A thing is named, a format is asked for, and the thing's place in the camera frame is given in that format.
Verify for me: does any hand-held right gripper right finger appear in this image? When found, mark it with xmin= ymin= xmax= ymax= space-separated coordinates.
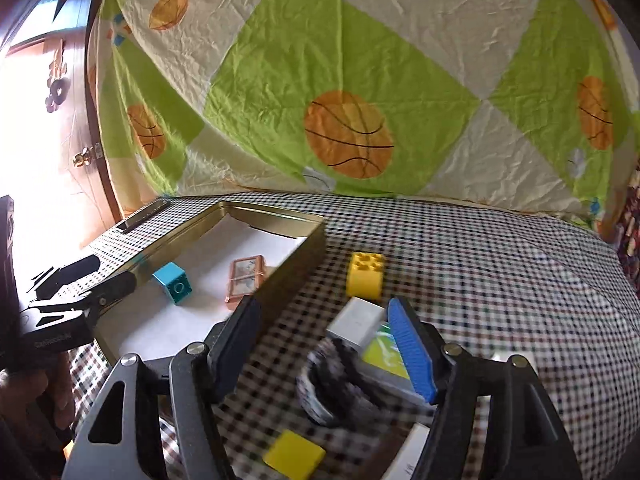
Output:
xmin=387 ymin=296 xmax=585 ymax=480

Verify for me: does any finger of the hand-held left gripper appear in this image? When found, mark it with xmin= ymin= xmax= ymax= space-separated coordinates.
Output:
xmin=27 ymin=271 xmax=137 ymax=322
xmin=29 ymin=254 xmax=102 ymax=297

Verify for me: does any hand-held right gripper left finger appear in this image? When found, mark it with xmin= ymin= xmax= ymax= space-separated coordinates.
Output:
xmin=61 ymin=295 xmax=263 ymax=480

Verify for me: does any green white tissue pack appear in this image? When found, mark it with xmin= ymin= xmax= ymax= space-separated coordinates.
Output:
xmin=357 ymin=324 xmax=426 ymax=406

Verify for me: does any gold tin box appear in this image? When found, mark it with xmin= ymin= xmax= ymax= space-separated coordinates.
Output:
xmin=92 ymin=201 xmax=328 ymax=366

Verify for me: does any white box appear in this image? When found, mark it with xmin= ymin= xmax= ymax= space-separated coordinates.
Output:
xmin=385 ymin=422 xmax=432 ymax=480

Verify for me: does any person's left hand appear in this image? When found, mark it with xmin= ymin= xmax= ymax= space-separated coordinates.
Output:
xmin=30 ymin=352 xmax=76 ymax=433

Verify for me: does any blue toy block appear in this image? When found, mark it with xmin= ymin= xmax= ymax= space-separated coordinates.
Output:
xmin=152 ymin=261 xmax=193 ymax=306

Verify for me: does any white charger plug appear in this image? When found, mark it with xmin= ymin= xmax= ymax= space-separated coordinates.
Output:
xmin=326 ymin=296 xmax=387 ymax=353

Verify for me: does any small copper framed box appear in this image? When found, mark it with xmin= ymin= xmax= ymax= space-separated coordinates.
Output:
xmin=223 ymin=255 xmax=268 ymax=311

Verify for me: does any wooden door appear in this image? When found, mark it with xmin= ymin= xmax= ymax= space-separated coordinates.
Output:
xmin=0 ymin=0 xmax=126 ymax=281

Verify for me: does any dark flat device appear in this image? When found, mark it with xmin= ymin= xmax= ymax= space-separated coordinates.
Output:
xmin=116 ymin=199 xmax=172 ymax=234

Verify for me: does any black white patterned object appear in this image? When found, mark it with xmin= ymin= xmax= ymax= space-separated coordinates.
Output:
xmin=295 ymin=337 xmax=386 ymax=428

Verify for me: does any yellow toy block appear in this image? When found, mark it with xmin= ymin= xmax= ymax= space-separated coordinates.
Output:
xmin=345 ymin=251 xmax=387 ymax=299

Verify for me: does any checked tablecloth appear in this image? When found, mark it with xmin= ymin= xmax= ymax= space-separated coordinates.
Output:
xmin=67 ymin=191 xmax=640 ymax=480

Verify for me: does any flat yellow block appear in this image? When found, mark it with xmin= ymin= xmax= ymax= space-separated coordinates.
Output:
xmin=263 ymin=429 xmax=326 ymax=478

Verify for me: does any red plaid bear cloth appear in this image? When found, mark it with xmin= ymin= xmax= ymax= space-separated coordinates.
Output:
xmin=617 ymin=160 xmax=640 ymax=281

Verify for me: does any basketball print sheet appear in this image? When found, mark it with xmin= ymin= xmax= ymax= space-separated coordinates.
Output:
xmin=95 ymin=0 xmax=633 ymax=233

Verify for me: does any brass door handle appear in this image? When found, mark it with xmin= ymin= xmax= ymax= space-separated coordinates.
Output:
xmin=71 ymin=142 xmax=104 ymax=167

